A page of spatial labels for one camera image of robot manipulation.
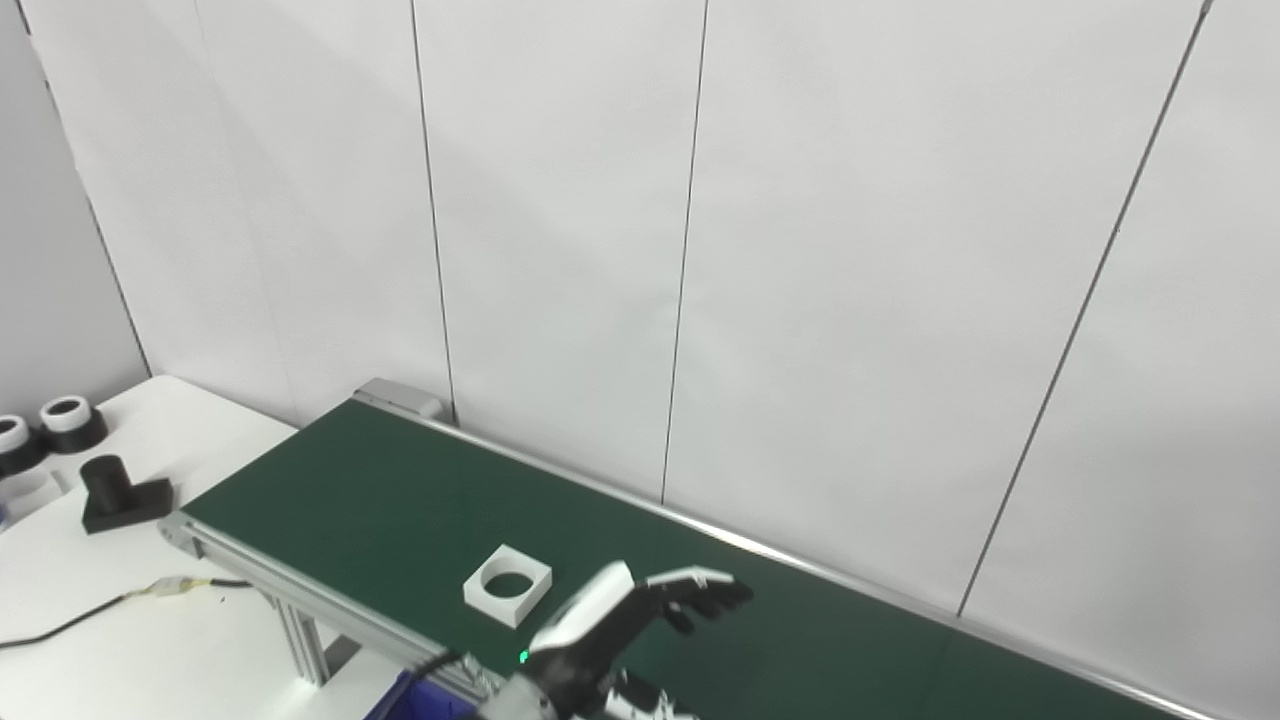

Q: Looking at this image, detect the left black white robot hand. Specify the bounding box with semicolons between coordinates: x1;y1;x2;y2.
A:
520;560;756;720

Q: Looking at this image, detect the black cable with taped connector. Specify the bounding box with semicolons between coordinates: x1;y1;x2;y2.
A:
0;575;253;651

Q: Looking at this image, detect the grey conveyor end cover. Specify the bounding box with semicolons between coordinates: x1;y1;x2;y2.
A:
355;378;447;423

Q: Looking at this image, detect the white square part round hole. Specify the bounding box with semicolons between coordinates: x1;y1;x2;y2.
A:
463;544;553;629

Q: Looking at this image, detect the aluminium conveyor leg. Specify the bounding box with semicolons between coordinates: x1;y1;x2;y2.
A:
262;590;361;687

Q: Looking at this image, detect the black ring white top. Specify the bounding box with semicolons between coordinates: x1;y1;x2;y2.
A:
38;395;109;455
0;413;47;479

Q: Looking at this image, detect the black cylinder on base part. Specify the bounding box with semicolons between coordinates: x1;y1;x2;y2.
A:
80;453;176;534

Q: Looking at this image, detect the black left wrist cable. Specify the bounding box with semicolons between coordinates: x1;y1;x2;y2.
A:
403;650;463;683

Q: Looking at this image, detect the blue plastic bin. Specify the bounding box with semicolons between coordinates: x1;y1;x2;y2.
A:
365;668;479;720

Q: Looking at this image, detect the green conveyor belt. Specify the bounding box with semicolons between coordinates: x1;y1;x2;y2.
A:
158;395;1226;720

